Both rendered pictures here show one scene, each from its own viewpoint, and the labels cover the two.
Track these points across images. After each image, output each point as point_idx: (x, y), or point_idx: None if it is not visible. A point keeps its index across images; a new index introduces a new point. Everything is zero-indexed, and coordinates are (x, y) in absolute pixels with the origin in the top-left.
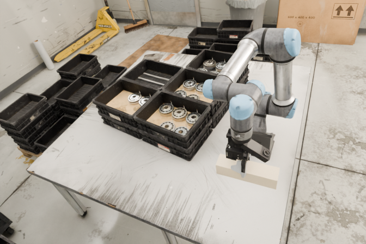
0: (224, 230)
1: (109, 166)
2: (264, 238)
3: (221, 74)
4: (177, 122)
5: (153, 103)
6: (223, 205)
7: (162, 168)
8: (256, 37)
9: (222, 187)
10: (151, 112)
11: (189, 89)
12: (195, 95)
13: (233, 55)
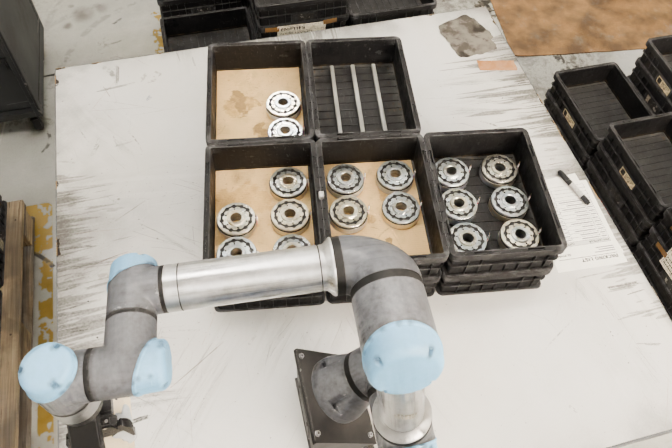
0: None
1: (128, 184)
2: None
3: (163, 271)
4: (269, 227)
5: (274, 151)
6: (152, 434)
7: None
8: (356, 267)
9: (191, 409)
10: (262, 163)
11: (379, 185)
12: (363, 210)
13: (254, 256)
